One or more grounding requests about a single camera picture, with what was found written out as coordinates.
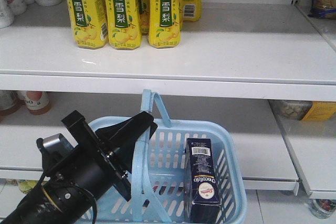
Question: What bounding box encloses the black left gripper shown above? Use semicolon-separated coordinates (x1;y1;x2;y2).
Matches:
61;110;158;201

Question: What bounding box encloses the light blue plastic basket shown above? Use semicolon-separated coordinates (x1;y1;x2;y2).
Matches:
97;90;247;223

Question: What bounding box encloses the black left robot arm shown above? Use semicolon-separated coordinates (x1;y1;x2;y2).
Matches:
4;111;157;223

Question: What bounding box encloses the dark blue cookie box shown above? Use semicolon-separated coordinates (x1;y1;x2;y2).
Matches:
184;138;221;223

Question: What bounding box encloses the peach drink bottle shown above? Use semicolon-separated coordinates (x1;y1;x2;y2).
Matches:
18;91;51;115

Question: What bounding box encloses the yellow pear drink bottle middle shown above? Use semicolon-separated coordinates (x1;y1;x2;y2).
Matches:
105;0;142;50

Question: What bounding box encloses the yellow pear drink bottle left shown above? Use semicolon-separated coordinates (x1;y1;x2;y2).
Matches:
66;0;108;49

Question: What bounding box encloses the yellow pear drink bottle right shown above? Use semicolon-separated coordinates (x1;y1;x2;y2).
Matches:
148;0;182;49

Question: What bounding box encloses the white supermarket shelf unit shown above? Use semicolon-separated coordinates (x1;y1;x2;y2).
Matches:
1;0;335;198

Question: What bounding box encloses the clear cookie tub yellow label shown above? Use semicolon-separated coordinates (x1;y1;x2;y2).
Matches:
269;100;335;121

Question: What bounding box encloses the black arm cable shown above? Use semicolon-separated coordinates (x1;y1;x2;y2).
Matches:
34;174;98;224

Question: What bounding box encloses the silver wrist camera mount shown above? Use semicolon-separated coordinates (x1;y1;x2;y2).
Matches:
42;133;74;157

